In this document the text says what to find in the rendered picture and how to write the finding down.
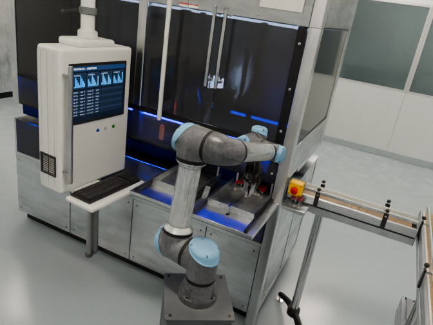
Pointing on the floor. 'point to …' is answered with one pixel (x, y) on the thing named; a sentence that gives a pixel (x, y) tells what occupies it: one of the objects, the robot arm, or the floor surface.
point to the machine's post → (312, 43)
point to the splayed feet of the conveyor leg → (289, 307)
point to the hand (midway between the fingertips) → (249, 194)
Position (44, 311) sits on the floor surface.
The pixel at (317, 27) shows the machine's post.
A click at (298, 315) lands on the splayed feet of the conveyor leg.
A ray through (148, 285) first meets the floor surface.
